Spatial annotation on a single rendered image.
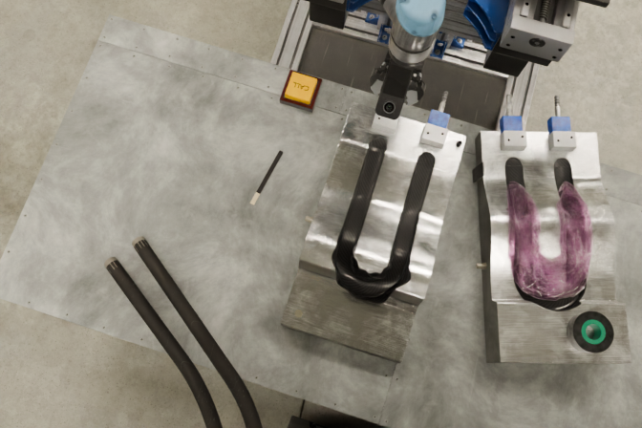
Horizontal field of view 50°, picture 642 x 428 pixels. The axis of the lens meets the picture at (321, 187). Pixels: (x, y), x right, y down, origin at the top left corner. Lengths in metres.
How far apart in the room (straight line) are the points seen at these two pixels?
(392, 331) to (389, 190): 0.29
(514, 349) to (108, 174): 0.95
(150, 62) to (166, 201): 0.34
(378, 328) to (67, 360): 1.26
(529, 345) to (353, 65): 1.20
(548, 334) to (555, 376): 0.14
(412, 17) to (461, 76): 1.27
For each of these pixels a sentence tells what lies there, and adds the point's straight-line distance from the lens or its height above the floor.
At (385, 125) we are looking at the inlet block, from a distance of 1.49.
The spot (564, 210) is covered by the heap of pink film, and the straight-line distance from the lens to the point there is 1.53.
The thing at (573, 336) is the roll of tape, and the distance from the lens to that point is 1.46.
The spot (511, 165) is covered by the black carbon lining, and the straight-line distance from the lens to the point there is 1.58.
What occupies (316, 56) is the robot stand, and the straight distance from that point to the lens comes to 2.32.
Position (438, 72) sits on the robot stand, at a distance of 2.34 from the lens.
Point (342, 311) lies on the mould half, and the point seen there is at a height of 0.86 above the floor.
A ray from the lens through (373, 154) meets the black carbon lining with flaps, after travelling 1.50.
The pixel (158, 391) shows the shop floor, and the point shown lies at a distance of 2.35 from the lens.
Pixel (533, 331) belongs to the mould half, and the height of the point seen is 0.91.
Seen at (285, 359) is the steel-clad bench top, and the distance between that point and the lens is 1.50.
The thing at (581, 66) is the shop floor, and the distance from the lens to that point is 2.73.
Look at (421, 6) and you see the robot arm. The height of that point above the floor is 1.36.
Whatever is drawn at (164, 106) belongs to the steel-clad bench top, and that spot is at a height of 0.80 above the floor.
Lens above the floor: 2.30
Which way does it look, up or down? 75 degrees down
